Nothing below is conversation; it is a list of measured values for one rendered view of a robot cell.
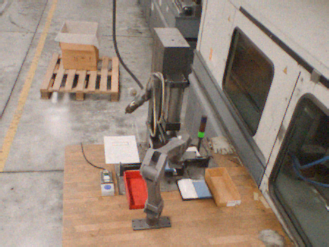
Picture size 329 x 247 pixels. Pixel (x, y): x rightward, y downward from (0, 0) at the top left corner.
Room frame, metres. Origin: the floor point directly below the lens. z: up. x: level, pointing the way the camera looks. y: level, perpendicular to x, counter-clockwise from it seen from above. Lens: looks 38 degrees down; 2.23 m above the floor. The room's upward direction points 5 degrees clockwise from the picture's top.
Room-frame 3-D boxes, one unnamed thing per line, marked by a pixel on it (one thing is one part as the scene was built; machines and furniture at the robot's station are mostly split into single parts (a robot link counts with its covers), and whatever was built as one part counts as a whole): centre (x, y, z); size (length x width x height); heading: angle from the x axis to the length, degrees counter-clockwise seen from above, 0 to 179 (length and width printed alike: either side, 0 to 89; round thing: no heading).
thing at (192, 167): (1.70, -0.08, 0.88); 0.65 x 0.50 x 0.03; 104
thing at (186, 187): (1.48, -0.24, 0.91); 0.17 x 0.16 x 0.02; 104
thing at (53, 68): (4.64, 1.11, 0.07); 1.20 x 1.00 x 0.14; 7
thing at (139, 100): (1.86, 0.11, 1.25); 0.19 x 0.07 x 0.19; 104
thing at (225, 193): (1.50, -0.41, 0.93); 0.25 x 0.13 x 0.08; 14
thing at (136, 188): (1.41, 0.08, 0.93); 0.25 x 0.12 x 0.06; 14
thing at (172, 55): (1.74, -0.05, 1.44); 0.17 x 0.13 x 0.42; 14
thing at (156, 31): (1.88, -0.01, 1.28); 0.14 x 0.12 x 0.75; 104
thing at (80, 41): (4.93, 1.19, 0.40); 0.67 x 0.60 x 0.50; 6
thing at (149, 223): (1.19, -0.02, 0.94); 0.20 x 0.07 x 0.08; 104
